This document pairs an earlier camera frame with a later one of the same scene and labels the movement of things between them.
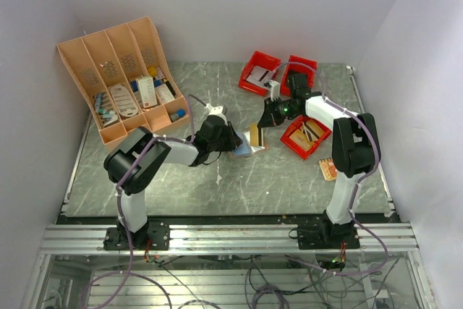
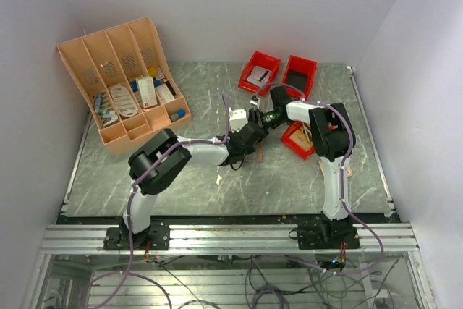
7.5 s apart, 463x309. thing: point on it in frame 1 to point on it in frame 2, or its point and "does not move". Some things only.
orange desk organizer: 128,80 does not move
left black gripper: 234,140 to 251,150
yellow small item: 152,72 does not move
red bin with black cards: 298,65 does not move
